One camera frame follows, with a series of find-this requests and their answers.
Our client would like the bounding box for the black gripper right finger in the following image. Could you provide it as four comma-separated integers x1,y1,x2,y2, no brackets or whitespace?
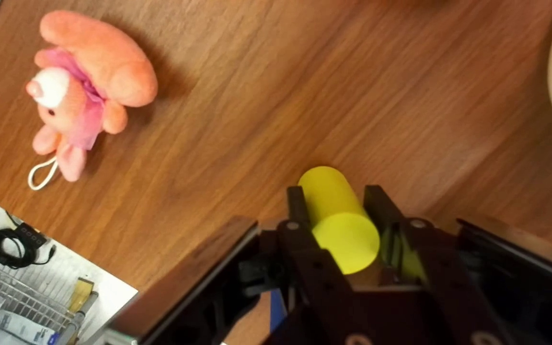
362,185,514,345

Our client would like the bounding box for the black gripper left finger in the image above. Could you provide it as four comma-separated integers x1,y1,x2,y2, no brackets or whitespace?
269,185,380,345

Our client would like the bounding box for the yellow cylinder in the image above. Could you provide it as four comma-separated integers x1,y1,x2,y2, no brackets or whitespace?
297,166,382,277

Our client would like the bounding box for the pink plush toy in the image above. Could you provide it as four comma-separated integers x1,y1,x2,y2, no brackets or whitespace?
25,8,161,192

